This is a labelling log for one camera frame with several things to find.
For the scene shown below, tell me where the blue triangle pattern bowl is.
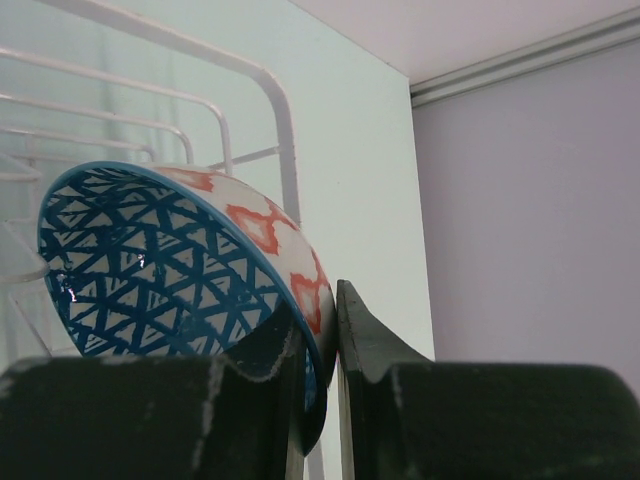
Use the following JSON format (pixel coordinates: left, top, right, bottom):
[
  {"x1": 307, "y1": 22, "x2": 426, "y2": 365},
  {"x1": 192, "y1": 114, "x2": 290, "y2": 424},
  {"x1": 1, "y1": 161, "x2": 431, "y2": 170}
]
[{"x1": 37, "y1": 161, "x2": 336, "y2": 450}]

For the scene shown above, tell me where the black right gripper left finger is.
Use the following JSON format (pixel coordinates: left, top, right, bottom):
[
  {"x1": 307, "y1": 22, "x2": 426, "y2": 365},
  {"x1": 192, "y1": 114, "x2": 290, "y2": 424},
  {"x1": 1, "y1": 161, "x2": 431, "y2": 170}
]
[{"x1": 1, "y1": 304, "x2": 305, "y2": 479}]

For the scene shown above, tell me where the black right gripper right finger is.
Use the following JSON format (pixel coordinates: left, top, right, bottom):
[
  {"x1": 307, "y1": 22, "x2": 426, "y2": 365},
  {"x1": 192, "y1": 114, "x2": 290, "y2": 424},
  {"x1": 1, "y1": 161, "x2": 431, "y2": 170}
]
[{"x1": 336, "y1": 280, "x2": 639, "y2": 479}]

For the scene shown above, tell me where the white wire dish rack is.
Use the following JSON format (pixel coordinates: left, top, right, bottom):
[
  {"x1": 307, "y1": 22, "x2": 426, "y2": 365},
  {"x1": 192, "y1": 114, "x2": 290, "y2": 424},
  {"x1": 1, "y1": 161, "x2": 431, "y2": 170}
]
[{"x1": 0, "y1": 0, "x2": 326, "y2": 480}]

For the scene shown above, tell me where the aluminium frame rail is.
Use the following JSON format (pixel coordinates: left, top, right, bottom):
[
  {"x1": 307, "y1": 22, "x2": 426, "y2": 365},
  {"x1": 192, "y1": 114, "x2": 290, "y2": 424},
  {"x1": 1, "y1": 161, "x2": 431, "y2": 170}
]
[{"x1": 410, "y1": 7, "x2": 639, "y2": 109}]

